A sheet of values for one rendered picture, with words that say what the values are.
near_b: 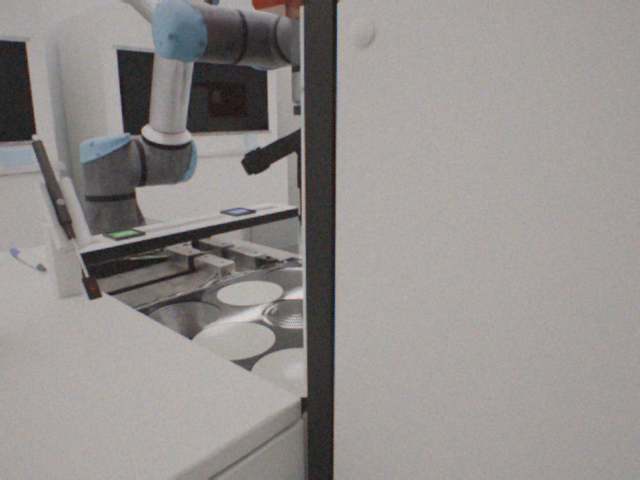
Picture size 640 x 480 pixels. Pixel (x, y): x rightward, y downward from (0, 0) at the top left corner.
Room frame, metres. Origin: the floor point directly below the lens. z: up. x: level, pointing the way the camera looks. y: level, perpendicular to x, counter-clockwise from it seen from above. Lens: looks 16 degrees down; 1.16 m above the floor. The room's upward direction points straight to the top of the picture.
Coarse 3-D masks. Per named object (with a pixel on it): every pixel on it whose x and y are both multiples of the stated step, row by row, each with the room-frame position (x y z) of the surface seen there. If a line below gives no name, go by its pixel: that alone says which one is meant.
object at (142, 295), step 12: (180, 276) 0.79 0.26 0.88; (192, 276) 0.79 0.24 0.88; (204, 276) 0.79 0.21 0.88; (144, 288) 0.73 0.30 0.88; (156, 288) 0.73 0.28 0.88; (168, 288) 0.73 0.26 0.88; (180, 288) 0.73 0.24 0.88; (120, 300) 0.67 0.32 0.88; (132, 300) 0.67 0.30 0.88; (144, 300) 0.67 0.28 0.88
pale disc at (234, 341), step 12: (228, 324) 0.55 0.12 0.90; (240, 324) 0.55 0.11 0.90; (252, 324) 0.55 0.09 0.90; (204, 336) 0.51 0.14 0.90; (216, 336) 0.51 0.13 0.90; (228, 336) 0.51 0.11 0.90; (240, 336) 0.51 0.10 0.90; (252, 336) 0.51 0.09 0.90; (264, 336) 0.51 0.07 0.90; (216, 348) 0.48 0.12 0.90; (228, 348) 0.48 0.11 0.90; (240, 348) 0.48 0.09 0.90; (252, 348) 0.48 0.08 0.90; (264, 348) 0.48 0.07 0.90; (228, 360) 0.45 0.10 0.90
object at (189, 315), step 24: (288, 264) 0.80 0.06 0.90; (216, 288) 0.68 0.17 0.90; (288, 288) 0.68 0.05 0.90; (144, 312) 0.58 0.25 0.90; (168, 312) 0.58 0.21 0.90; (192, 312) 0.58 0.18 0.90; (216, 312) 0.58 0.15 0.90; (240, 312) 0.58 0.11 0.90; (264, 312) 0.59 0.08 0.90; (288, 312) 0.59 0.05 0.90; (192, 336) 0.51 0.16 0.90; (288, 336) 0.51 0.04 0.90; (240, 360) 0.45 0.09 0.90
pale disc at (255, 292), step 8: (224, 288) 0.68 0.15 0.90; (232, 288) 0.68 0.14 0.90; (240, 288) 0.68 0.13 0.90; (248, 288) 0.68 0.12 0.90; (256, 288) 0.67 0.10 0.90; (264, 288) 0.67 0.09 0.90; (272, 288) 0.67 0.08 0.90; (280, 288) 0.67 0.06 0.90; (224, 296) 0.64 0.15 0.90; (232, 296) 0.64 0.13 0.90; (240, 296) 0.64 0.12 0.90; (248, 296) 0.64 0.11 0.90; (256, 296) 0.64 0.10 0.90; (264, 296) 0.64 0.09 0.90; (272, 296) 0.64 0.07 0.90; (240, 304) 0.61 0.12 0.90; (248, 304) 0.61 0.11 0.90
